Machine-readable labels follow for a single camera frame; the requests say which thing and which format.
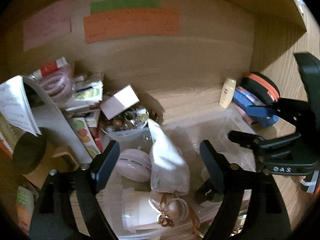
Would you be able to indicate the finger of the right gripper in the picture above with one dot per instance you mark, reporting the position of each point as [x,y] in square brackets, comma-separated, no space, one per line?
[254,141]
[287,109]

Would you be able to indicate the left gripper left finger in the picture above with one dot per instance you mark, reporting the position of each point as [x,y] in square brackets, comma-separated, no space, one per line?
[53,216]

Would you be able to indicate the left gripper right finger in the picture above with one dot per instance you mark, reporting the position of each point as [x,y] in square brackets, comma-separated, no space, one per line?
[267,216]

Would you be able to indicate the dark green spray bottle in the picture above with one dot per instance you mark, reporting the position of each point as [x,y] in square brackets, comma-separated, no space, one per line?
[208,193]

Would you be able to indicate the white cloth drawstring bag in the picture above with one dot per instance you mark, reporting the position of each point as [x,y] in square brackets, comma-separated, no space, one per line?
[169,170]

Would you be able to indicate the pink round compact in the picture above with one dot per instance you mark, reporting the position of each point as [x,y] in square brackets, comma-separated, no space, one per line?
[134,164]

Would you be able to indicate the black orange round case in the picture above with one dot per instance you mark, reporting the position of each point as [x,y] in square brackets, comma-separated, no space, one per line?
[261,86]

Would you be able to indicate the blue patchwork pouch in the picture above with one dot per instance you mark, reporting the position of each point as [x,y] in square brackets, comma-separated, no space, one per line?
[243,99]

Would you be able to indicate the cream lotion bottle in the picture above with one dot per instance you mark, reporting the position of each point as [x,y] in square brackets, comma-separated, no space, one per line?
[227,92]

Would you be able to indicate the brown mug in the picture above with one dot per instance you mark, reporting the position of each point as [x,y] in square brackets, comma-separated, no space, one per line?
[34,157]

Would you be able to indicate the fruit pattern box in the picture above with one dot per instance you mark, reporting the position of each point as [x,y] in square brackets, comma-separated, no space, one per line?
[82,131]

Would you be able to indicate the white bookend stand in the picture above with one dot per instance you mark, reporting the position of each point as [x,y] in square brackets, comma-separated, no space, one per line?
[48,116]

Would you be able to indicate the white paper receipt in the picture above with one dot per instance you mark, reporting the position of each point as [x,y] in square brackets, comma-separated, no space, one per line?
[15,106]

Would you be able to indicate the bowl of beads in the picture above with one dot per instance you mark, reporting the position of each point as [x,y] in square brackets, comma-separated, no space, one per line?
[130,119]

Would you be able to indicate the stack of books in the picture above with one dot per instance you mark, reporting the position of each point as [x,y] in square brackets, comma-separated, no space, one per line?
[85,98]

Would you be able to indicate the small pink white box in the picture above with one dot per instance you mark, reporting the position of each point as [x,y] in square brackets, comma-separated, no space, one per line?
[119,102]

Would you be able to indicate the orange paper note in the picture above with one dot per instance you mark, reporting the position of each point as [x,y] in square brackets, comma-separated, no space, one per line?
[124,23]

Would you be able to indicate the green paper note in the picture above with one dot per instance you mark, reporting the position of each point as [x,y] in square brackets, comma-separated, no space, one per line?
[109,5]

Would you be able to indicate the pink sticky note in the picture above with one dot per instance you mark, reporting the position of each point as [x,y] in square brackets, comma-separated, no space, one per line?
[51,22]

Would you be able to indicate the pink coiled cable pack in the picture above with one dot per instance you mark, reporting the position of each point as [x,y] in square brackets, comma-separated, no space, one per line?
[59,84]

